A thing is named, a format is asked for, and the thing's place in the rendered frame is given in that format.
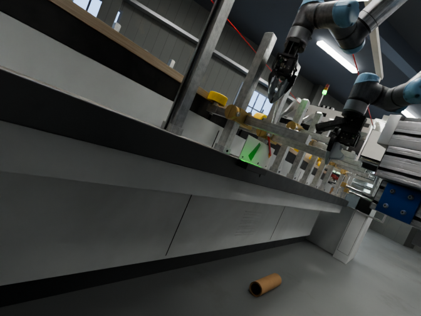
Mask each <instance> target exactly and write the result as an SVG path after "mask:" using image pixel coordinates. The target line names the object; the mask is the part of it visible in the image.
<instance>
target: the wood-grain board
mask: <svg viewBox="0 0 421 316"><path fill-rule="evenodd" d="M48 1H49V2H51V3H53V4H54V5H56V6H58V7H59V8H61V9H62V10H64V11H66V12H67V13H69V14H70V15H72V16H74V17H75V18H77V19H79V20H80V21H82V22H83V23H85V24H87V25H88V26H89V27H91V28H93V29H94V30H96V31H98V32H99V33H101V34H102V35H104V36H106V37H107V38H109V39H110V40H112V41H114V42H115V43H117V44H118V45H120V46H122V47H123V48H125V49H126V50H128V51H129V52H131V53H133V54H134V55H136V56H138V57H139V58H141V59H142V60H144V61H146V62H147V63H149V64H150V65H152V66H154V67H155V68H157V69H158V70H160V71H162V72H163V73H165V74H166V75H168V76H169V77H171V78H173V79H174V80H176V81H178V82H179V83H182V80H183V78H184V76H183V75H182V74H180V73H179V72H177V71H176V70H174V69H173V68H171V67H170V66H168V65H167V64H165V63H164V62H162V61H161V60H159V59H158V58H156V57H155V56H154V55H152V54H150V53H149V52H147V51H146V50H144V49H143V48H141V47H140V46H139V45H137V44H135V43H134V42H133V41H131V40H129V39H128V38H126V37H125V36H124V35H122V34H120V33H119V32H118V31H116V30H114V29H113V28H111V27H110V26H109V25H107V24H106V23H104V22H103V21H101V20H100V19H98V18H97V17H95V16H94V15H92V14H91V13H89V12H88V11H86V10H85V9H83V8H82V7H80V6H79V5H77V4H76V3H74V2H73V1H71V0H48ZM197 94H198V95H200V96H202V97H203V98H205V99H206V100H207V97H208V95H209V92H207V91H205V90H204V89H203V88H201V87H198V90H197ZM208 101H209V100H208ZM211 103H212V102H211ZM218 106H219V107H221V108H226V107H227V106H228V105H225V107H222V106H220V105H218ZM289 151H290V152H291V153H292V154H294V155H297V154H298V152H296V151H295V150H294V149H292V148H290V149H289ZM303 160H304V161H305V162H307V163H309V159H307V158H305V157H304V159H303Z"/></svg>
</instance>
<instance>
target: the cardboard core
mask: <svg viewBox="0 0 421 316"><path fill-rule="evenodd" d="M280 284H281V277H280V276H279V275H278V274H277V273H273V274H270V275H268V276H266V277H263V278H261V279H258V280H256V281H254V282H252V283H251V284H250V286H249V289H250V292H251V294H252V295H254V296H255V297H259V296H261V295H263V294H264V293H266V292H268V291H270V290H272V289H274V288H276V287H278V286H279V285H280Z"/></svg>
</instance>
